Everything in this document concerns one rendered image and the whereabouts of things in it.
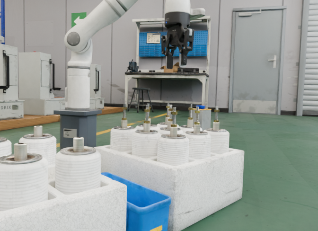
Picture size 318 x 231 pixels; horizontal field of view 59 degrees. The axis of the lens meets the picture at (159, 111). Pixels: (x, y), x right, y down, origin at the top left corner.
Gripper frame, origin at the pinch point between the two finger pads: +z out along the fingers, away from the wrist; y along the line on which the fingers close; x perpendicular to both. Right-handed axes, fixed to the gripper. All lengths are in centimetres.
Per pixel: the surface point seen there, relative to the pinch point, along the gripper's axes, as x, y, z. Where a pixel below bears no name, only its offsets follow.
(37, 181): -40.2, 15.3, 25.2
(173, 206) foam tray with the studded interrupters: -5.5, 9.2, 39.1
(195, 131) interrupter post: 10.5, -2.4, 21.1
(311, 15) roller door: 474, -241, -143
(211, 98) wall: 355, -375, 20
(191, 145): 7.4, -0.5, 25.1
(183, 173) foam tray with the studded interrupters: -2.1, 8.5, 30.7
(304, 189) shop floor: 64, 5, 47
